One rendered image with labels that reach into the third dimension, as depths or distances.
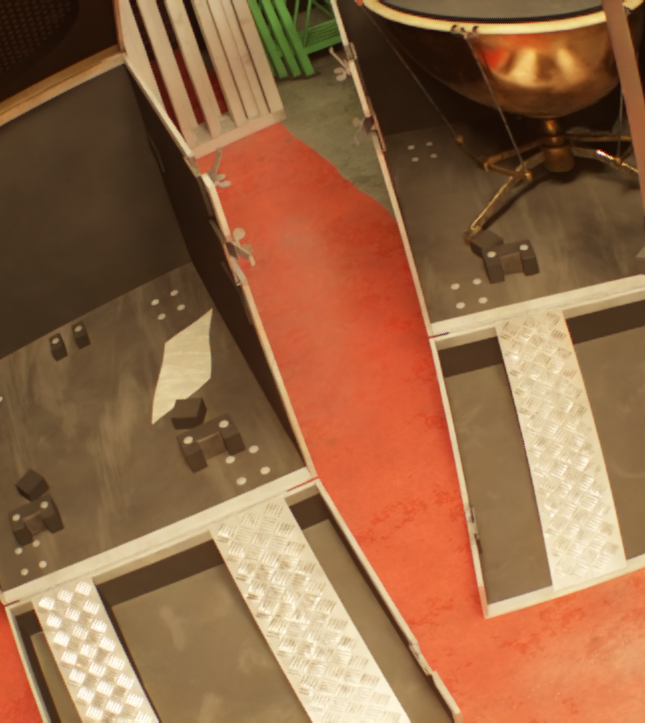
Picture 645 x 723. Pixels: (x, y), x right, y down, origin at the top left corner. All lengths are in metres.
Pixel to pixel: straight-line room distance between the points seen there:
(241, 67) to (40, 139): 1.36
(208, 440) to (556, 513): 0.83
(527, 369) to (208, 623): 0.97
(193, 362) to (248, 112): 1.53
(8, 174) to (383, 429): 1.26
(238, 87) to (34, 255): 1.35
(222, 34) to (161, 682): 2.53
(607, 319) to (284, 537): 1.02
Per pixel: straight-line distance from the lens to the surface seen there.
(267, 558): 2.66
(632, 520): 2.70
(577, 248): 3.20
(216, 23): 4.29
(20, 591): 2.82
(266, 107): 4.45
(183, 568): 2.82
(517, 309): 3.03
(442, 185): 3.53
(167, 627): 2.77
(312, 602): 2.58
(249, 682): 2.60
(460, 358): 3.06
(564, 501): 2.70
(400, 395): 3.14
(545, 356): 2.93
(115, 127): 3.25
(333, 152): 4.17
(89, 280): 3.46
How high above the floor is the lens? 2.10
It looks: 40 degrees down
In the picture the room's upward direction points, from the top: 18 degrees counter-clockwise
